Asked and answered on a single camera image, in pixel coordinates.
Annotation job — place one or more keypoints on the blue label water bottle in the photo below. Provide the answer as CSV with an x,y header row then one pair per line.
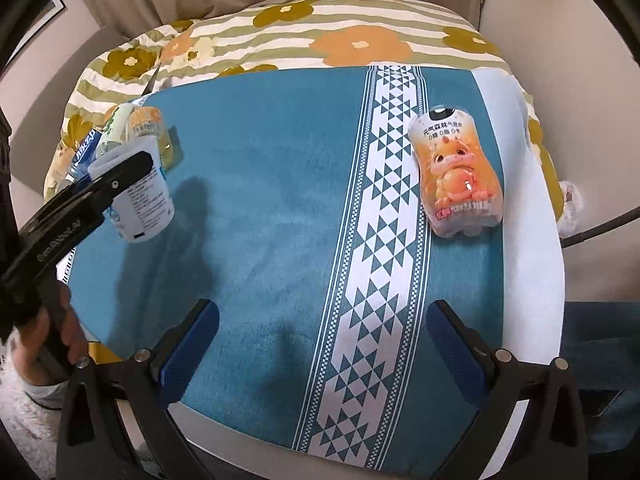
x,y
84,156

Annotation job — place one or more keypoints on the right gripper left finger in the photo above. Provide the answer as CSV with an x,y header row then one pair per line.
x,y
93,442

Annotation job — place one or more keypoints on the grey bed headboard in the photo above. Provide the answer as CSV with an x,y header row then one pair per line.
x,y
34,92

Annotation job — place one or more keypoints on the white plastic cup blue label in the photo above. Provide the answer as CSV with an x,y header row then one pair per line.
x,y
141,210

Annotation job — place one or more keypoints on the blue patterned tablecloth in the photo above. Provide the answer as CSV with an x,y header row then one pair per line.
x,y
297,210

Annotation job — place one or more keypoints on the left hand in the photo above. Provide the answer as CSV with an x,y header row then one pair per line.
x,y
30,339

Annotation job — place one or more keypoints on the yellow orange-label bottle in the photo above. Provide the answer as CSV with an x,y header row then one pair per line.
x,y
149,121

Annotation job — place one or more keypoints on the floral striped bed quilt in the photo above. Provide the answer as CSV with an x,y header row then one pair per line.
x,y
295,34

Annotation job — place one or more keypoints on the orange cartoon drink bottle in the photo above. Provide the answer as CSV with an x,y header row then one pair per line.
x,y
460,191

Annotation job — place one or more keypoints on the framed wall picture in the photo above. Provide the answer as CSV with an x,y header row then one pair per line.
x,y
47,14

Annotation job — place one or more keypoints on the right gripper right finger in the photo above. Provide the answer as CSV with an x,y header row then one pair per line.
x,y
551,441

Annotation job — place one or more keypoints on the white green-label bottle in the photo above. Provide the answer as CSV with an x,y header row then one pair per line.
x,y
114,132

